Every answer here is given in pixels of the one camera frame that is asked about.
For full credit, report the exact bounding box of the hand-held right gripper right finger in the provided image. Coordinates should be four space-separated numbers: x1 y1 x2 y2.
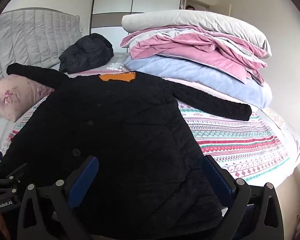
201 154 284 240

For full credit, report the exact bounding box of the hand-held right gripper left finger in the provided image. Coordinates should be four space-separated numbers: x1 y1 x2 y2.
16 155 100 240

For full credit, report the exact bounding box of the black quilted coat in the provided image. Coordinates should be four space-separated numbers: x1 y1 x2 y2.
0 63 252 239

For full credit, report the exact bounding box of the patterned knit-print blanket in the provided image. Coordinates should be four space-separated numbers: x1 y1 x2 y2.
4 52 290 187

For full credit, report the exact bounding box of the pink floral pillow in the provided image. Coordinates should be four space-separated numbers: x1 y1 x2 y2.
0 74 54 123

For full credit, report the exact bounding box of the light blue blanket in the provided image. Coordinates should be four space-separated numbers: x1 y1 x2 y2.
122 55 273 109

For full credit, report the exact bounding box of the grey quilted headboard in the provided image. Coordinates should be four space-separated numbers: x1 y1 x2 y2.
0 7 83 105

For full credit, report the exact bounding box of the black puffer jacket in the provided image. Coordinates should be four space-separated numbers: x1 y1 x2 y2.
59 33 115 74

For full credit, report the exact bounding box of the pink and grey blanket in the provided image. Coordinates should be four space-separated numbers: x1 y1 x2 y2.
119 26 268 87

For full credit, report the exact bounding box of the grey folded duvet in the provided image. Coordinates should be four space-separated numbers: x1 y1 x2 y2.
121 10 273 57

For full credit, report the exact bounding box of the white and grey wardrobe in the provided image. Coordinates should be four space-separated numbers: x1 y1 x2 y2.
89 0 188 54

